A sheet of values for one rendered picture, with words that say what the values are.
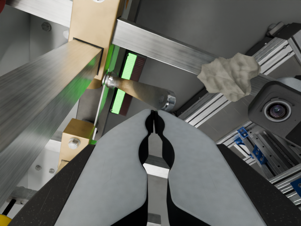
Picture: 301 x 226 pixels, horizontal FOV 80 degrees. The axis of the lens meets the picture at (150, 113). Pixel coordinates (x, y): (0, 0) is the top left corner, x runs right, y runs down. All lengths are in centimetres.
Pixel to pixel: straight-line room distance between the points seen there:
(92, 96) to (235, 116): 90
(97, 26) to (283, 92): 21
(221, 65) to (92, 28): 17
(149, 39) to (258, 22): 105
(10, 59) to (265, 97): 50
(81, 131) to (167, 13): 87
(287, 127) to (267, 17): 109
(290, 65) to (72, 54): 109
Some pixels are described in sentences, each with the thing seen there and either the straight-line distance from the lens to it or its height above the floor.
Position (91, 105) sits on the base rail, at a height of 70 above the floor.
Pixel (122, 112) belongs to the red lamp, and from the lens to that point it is 48.
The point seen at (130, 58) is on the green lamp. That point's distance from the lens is 42.
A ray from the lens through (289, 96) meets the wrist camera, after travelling 21.
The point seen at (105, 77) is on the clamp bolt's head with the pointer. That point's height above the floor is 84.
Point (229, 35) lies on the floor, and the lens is 121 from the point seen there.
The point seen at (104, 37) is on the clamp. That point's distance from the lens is 24.
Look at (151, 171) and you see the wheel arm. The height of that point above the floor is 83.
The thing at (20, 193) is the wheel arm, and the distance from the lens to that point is 63.
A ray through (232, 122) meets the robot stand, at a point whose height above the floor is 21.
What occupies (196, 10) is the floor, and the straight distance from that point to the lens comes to 113.
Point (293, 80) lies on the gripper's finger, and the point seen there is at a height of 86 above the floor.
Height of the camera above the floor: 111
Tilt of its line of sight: 58 degrees down
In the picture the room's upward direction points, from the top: 179 degrees clockwise
